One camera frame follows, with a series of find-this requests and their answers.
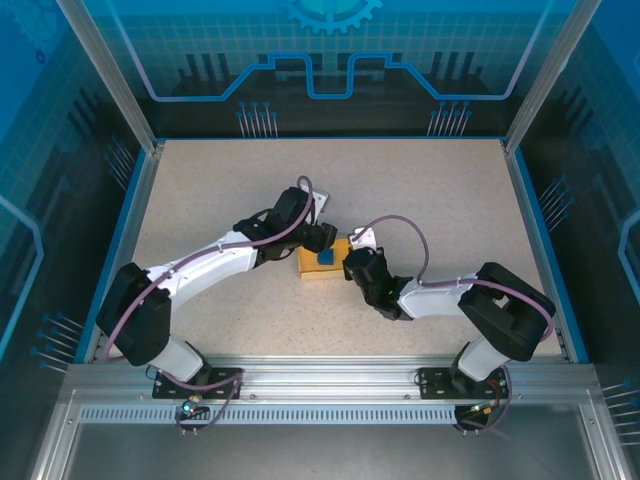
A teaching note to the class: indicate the yellow paper box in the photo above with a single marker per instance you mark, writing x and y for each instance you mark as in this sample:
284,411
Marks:
310,262

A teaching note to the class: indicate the small blue block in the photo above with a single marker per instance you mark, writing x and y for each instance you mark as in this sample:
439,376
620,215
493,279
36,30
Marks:
326,257

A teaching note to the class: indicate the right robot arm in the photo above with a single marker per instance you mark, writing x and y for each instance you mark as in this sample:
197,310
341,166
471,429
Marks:
505,305

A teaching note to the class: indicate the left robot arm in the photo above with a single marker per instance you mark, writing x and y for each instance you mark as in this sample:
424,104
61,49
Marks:
135,310

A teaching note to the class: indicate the grey metal front panel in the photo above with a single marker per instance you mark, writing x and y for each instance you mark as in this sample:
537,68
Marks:
320,450

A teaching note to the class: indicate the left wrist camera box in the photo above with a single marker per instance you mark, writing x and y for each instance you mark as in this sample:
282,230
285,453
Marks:
322,200

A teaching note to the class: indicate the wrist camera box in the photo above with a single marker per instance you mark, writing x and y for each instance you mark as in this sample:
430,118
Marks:
365,237
322,200

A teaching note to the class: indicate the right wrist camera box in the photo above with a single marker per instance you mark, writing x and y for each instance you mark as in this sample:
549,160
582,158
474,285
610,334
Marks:
365,237

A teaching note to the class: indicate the aluminium mounting rail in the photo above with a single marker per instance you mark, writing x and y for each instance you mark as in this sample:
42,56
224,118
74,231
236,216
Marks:
325,375

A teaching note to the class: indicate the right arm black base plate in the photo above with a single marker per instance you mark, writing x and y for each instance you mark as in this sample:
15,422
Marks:
435,385

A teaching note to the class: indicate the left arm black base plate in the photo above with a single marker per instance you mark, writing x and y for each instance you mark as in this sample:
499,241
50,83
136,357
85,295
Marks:
170,387

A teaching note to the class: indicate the aluminium frame post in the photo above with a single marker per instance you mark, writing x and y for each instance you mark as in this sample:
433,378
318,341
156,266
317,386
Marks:
118,80
543,80

